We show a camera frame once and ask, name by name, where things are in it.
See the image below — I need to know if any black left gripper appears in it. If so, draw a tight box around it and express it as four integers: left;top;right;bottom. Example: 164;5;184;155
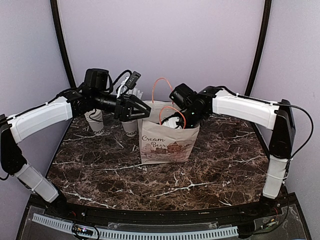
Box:
92;89;152;122

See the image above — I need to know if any white paper takeout bag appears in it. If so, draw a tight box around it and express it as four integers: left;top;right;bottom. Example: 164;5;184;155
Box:
137;93;200;165

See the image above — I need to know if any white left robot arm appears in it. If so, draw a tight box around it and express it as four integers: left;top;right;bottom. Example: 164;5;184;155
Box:
0;68;151;218

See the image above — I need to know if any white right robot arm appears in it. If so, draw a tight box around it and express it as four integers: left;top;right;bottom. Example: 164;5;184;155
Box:
158;83;309;217

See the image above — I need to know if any bundle of white wrapped straws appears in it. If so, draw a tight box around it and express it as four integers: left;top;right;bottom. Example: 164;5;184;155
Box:
129;88;143;99

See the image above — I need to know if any white cup holding straws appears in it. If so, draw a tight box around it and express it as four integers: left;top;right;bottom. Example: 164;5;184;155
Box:
122;120;138;137

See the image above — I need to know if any stack of white paper cups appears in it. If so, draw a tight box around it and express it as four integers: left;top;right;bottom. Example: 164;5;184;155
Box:
84;109;105;136

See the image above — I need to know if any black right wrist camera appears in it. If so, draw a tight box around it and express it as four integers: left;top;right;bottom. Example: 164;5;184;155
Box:
169;83;198;109

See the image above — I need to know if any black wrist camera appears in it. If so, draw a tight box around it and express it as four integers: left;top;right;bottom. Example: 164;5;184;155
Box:
169;83;198;109
84;68;109;91

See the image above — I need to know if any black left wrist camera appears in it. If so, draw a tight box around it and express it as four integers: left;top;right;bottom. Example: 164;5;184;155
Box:
84;68;109;91

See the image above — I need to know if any black table front rail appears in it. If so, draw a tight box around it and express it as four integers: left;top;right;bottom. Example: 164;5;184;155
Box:
27;193;296;227

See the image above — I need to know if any white slotted cable duct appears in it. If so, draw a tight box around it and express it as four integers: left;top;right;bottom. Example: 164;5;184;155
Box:
31;213;239;240

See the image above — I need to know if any black left frame post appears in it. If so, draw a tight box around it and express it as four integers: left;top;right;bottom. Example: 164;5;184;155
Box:
50;0;76;88

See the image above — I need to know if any black frame post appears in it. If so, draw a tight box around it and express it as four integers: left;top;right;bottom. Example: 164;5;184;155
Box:
244;0;272;96
50;0;76;88

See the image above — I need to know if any black right frame post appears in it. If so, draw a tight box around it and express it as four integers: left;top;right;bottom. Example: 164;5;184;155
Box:
244;0;272;96

